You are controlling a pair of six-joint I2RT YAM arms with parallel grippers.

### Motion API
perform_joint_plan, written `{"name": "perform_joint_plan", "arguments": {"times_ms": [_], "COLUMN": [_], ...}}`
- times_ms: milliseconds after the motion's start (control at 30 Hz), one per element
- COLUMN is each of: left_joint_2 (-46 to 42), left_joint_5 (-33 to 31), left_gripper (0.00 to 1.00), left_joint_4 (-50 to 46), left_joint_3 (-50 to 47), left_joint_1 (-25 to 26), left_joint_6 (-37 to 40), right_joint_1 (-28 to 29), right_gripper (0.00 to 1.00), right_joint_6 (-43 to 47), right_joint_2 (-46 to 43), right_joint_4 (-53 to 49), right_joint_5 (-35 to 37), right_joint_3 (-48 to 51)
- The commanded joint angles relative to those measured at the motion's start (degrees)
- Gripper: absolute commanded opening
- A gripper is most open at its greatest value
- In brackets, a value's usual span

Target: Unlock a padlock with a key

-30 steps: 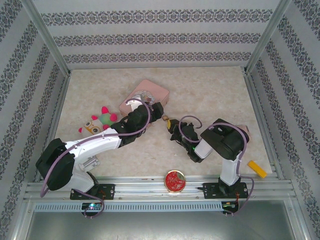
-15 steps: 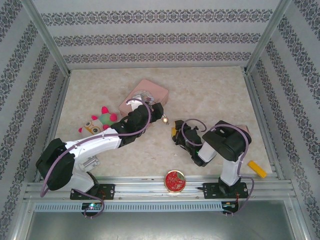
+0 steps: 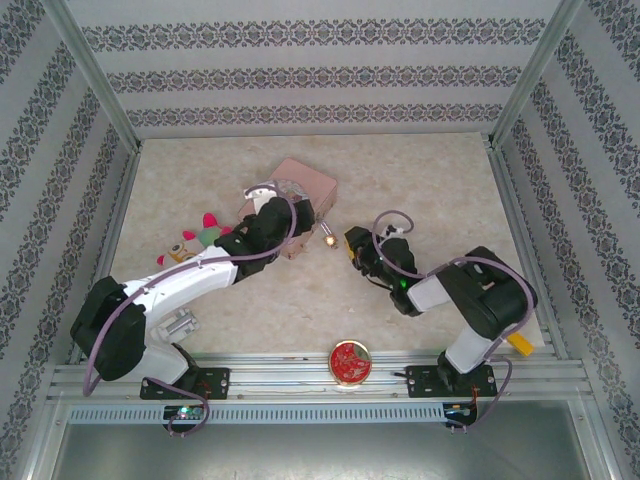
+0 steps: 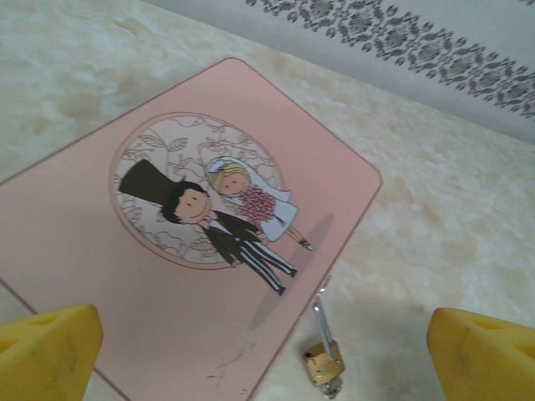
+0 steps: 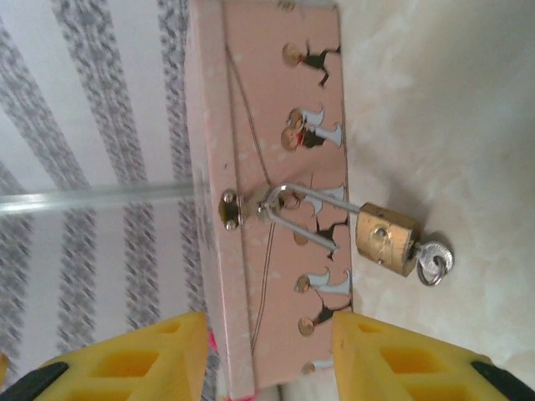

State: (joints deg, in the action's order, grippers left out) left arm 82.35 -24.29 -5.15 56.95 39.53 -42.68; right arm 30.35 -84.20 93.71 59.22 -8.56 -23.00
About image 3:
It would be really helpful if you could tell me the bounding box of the small brass padlock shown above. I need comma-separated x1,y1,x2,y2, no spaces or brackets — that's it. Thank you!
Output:
318,221,340,250

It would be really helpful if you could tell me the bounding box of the pink tin box with cartoon couple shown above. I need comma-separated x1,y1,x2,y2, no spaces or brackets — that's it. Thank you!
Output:
237,157,340,260

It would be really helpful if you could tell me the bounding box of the colourful plush toy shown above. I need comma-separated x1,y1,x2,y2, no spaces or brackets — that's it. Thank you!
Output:
156,212,235,268

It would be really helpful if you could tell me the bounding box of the round red and gold tin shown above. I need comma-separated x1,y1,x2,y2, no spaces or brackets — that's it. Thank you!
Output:
327,339,372,387

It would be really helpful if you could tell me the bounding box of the yellow block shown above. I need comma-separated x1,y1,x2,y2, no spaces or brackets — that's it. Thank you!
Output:
507,332,534,358

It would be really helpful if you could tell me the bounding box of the grey sheet metal tray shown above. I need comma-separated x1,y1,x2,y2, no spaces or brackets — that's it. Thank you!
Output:
29,399,614,480

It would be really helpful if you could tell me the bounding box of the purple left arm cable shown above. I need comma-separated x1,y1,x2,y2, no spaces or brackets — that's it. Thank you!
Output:
82,182,301,439

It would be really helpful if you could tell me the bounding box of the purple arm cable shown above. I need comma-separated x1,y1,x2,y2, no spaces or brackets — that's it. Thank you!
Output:
372,209,539,436
82,182,301,439

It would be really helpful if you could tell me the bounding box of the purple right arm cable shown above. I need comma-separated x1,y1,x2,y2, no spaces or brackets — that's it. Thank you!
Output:
372,209,539,436

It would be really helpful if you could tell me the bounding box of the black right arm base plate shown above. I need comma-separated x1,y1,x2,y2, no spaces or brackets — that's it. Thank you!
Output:
404,363,495,400

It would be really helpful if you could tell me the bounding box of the aluminium side rail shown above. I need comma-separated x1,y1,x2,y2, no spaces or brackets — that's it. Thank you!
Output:
69,144,144,364
487,142,569,360

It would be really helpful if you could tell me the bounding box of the aluminium mounting rail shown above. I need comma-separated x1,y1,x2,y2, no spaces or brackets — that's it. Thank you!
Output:
47,349,594,404

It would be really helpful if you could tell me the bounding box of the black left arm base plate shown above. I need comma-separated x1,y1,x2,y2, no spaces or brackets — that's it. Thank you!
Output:
141,367,231,401

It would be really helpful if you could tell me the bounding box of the slotted grey cable duct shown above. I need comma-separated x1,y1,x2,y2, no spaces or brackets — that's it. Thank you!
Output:
67,402,446,426

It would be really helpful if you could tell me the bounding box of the aluminium frame post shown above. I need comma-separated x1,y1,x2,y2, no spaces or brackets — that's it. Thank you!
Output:
39,0,143,151
487,0,586,149

